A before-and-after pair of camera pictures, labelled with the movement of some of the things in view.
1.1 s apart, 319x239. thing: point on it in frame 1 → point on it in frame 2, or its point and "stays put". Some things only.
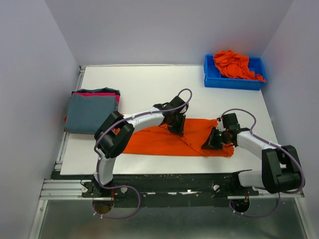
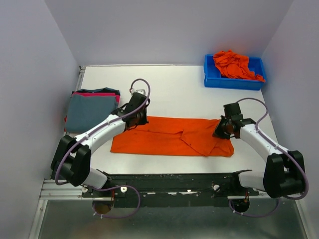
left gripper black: (179, 130) → (145, 120)
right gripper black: (211, 143) → (218, 132)
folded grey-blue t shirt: (87, 114) stays put
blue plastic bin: (213, 78) stays put
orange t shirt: (154, 140) stays put
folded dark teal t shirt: (102, 90) stays put
